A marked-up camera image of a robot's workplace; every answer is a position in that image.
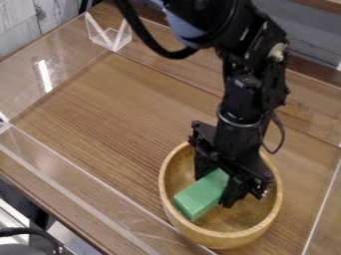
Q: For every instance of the clear acrylic front wall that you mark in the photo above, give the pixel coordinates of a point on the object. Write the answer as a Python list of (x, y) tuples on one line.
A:
[(98, 212)]

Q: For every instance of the green rectangular block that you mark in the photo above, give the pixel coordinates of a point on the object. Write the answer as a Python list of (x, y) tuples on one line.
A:
[(201, 196)]

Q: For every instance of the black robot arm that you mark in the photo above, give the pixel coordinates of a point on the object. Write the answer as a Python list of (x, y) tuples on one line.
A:
[(251, 46)]

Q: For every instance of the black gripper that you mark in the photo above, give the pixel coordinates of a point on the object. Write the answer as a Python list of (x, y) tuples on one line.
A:
[(229, 146)]

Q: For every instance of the clear acrylic corner bracket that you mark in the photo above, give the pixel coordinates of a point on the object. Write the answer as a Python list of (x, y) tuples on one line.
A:
[(112, 39)]

